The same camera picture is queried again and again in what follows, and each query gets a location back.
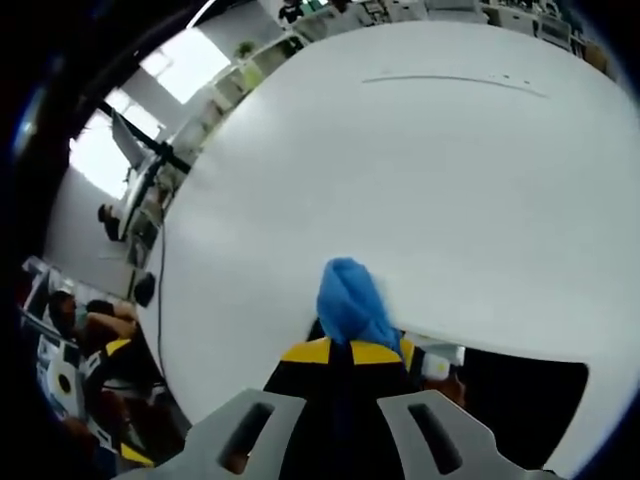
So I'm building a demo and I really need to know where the thin dark cable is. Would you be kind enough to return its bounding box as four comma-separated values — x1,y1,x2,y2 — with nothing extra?
155,219,170,384

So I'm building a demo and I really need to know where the black computer monitor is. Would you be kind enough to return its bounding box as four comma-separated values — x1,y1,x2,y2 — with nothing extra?
98,101,195,177

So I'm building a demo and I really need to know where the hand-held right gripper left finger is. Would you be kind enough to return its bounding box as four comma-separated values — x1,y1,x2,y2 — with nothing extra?
119,337,334,480

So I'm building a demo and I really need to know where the black power adapter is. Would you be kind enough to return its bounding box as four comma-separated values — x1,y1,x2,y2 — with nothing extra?
133,271,158,309

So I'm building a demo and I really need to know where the blue cleaning cloth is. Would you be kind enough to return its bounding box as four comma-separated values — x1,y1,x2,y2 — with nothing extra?
316,256,407,362

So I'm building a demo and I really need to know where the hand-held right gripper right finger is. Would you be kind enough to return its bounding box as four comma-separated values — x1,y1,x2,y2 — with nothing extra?
349,339,547,480

